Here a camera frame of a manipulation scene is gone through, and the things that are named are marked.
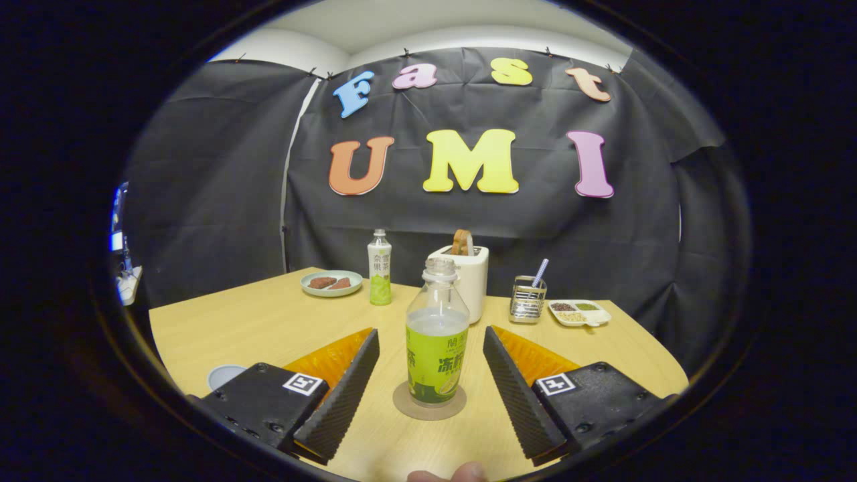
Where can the clear juice bottle green label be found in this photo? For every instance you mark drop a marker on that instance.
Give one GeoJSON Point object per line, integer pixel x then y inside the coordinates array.
{"type": "Point", "coordinates": [436, 361]}

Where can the small pale green plate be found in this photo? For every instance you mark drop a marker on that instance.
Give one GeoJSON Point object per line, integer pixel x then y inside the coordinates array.
{"type": "Point", "coordinates": [331, 292]}

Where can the capped white green bottle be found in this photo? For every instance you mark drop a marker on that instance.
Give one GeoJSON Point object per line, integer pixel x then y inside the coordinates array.
{"type": "Point", "coordinates": [379, 274]}

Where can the round brown coaster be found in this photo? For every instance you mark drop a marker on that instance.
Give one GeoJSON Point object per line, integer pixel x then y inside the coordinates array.
{"type": "Point", "coordinates": [408, 410]}

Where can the blue white equipment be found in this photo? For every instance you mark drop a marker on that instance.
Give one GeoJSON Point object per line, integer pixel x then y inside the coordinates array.
{"type": "Point", "coordinates": [127, 278]}

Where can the wooden table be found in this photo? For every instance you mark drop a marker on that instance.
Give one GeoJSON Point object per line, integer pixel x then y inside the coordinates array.
{"type": "Point", "coordinates": [234, 328]}

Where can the white divided dish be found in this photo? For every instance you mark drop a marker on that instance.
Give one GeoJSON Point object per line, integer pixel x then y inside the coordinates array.
{"type": "Point", "coordinates": [599, 316]}

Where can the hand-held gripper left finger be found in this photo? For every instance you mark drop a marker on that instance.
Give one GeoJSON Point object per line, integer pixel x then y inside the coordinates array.
{"type": "Point", "coordinates": [345, 395]}

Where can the brown bread slice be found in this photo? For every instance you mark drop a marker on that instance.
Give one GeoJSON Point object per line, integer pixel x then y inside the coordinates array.
{"type": "Point", "coordinates": [462, 242]}

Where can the white toaster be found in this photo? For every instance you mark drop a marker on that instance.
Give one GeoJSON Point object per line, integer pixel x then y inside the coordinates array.
{"type": "Point", "coordinates": [477, 288]}

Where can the brown meat piece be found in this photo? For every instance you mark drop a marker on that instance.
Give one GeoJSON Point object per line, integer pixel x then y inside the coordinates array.
{"type": "Point", "coordinates": [341, 284]}
{"type": "Point", "coordinates": [321, 282]}

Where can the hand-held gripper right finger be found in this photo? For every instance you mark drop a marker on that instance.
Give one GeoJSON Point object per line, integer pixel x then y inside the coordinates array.
{"type": "Point", "coordinates": [519, 395]}

